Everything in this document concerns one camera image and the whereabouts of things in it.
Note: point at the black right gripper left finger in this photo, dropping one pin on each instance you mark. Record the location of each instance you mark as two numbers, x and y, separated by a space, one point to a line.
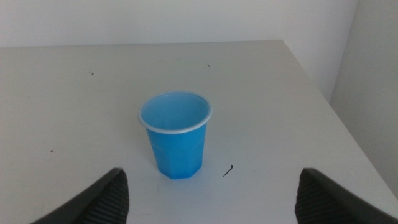
105 202

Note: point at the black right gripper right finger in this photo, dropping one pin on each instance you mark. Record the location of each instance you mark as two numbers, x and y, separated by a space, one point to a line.
320 202

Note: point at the blue plastic cup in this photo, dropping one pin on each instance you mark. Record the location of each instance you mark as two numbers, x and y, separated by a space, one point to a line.
177 152

